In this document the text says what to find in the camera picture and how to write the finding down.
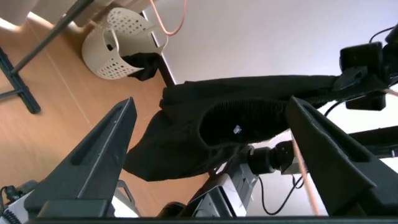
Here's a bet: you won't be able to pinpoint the white laundry basket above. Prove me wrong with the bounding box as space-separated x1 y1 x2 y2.
81 7 169 81

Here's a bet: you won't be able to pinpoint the pink clothes hanger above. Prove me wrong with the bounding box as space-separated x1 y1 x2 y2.
149 0 188 37
290 88 398 217

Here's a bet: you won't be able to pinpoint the black cable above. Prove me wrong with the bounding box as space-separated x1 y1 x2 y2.
257 174 306 216
324 93 374 118

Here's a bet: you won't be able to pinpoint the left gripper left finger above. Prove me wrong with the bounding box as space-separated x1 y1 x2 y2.
24 96 138 216

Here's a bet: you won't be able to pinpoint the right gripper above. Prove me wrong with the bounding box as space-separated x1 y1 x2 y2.
334 67 388 111

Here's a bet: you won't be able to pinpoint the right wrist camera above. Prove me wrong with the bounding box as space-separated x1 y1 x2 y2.
338 42 385 75

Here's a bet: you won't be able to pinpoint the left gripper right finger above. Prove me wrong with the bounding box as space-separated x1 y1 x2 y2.
284 96 398 218

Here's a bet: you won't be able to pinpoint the black shorts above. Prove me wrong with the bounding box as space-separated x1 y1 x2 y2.
123 74 343 183

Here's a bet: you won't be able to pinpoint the heap of clothes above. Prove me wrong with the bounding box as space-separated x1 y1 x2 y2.
123 52 163 82

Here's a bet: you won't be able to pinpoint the black clothes rack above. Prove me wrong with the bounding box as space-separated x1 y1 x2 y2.
0 0 94 114

